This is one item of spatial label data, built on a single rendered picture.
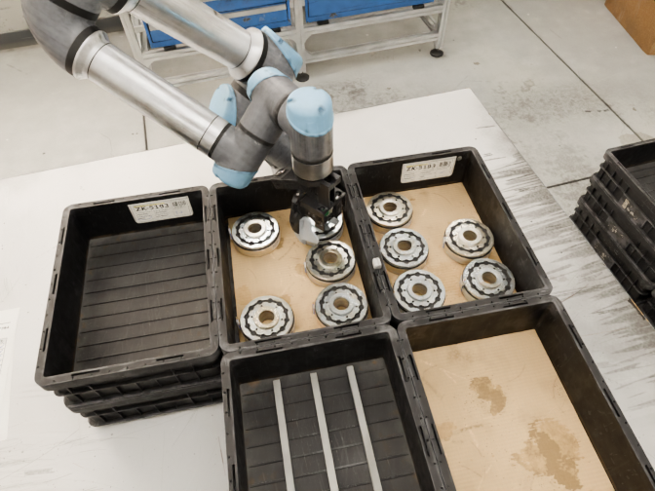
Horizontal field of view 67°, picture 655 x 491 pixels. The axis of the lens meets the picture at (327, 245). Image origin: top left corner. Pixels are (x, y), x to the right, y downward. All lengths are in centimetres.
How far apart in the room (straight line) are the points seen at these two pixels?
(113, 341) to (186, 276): 19
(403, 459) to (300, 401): 20
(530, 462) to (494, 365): 17
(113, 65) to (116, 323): 48
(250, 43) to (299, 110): 35
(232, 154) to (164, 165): 62
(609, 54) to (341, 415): 302
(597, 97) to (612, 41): 61
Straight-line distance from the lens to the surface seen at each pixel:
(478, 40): 344
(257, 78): 93
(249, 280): 105
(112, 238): 121
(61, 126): 305
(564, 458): 97
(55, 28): 100
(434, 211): 117
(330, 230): 107
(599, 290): 132
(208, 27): 108
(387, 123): 159
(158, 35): 278
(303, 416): 92
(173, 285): 108
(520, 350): 102
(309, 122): 81
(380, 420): 91
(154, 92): 95
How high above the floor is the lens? 170
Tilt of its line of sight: 53 degrees down
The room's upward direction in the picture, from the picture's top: 2 degrees counter-clockwise
